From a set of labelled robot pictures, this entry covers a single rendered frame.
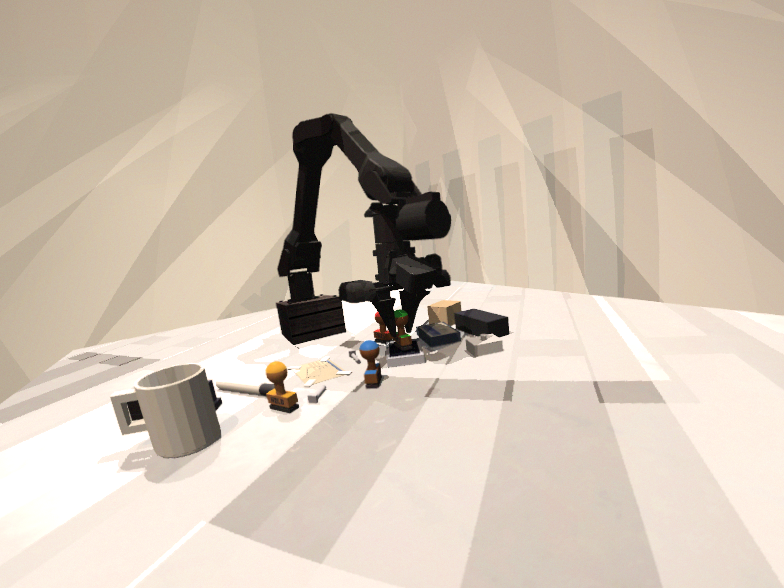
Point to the beige mug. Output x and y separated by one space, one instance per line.
177 407

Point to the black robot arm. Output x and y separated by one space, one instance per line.
415 217

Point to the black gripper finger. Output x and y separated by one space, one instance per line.
410 303
386 310

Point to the orange rubber stamp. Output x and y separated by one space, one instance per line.
279 398

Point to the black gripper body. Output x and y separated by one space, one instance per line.
361 291

